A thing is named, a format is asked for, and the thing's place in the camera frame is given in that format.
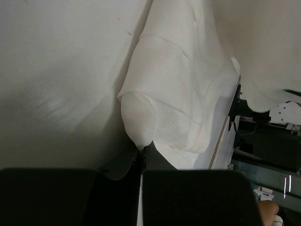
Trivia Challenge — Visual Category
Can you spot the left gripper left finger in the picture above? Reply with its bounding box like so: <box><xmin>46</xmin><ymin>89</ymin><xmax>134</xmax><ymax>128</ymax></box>
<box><xmin>0</xmin><ymin>150</ymin><xmax>140</xmax><ymax>226</ymax></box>

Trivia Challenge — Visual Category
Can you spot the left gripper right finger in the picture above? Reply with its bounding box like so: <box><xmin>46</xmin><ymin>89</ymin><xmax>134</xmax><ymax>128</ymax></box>
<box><xmin>142</xmin><ymin>144</ymin><xmax>262</xmax><ymax>226</ymax></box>

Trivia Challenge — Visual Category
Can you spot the white pleated skirt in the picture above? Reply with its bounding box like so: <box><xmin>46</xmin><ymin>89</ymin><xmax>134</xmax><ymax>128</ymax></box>
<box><xmin>118</xmin><ymin>0</ymin><xmax>301</xmax><ymax>169</ymax></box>

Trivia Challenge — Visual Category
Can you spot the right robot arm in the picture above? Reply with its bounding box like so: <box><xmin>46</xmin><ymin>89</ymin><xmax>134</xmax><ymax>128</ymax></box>
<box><xmin>269</xmin><ymin>101</ymin><xmax>301</xmax><ymax>125</ymax></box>

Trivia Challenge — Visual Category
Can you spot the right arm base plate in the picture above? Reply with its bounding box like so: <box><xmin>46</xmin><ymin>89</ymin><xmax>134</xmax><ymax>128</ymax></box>
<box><xmin>228</xmin><ymin>84</ymin><xmax>253</xmax><ymax>131</ymax></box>

